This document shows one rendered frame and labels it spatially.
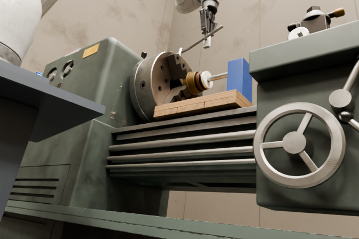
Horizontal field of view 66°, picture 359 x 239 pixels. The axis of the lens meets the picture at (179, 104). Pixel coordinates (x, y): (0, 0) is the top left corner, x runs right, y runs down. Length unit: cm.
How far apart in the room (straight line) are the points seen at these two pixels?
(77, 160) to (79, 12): 429
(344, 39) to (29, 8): 68
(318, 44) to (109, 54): 81
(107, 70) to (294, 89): 75
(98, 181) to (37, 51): 368
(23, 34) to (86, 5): 457
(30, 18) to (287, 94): 61
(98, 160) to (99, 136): 9
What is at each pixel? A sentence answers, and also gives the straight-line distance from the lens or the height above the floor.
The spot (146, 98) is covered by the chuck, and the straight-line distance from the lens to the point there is 107.
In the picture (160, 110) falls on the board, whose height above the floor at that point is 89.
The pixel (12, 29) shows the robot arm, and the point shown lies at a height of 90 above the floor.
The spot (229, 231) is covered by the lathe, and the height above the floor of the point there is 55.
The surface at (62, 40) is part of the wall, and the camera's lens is 479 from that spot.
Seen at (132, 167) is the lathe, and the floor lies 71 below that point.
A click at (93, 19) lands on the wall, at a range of 522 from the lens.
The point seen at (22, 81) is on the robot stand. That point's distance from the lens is 53.
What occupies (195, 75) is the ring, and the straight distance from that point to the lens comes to 109.
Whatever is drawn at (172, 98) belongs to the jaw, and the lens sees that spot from 106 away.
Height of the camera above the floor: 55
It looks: 24 degrees up
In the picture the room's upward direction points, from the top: 7 degrees clockwise
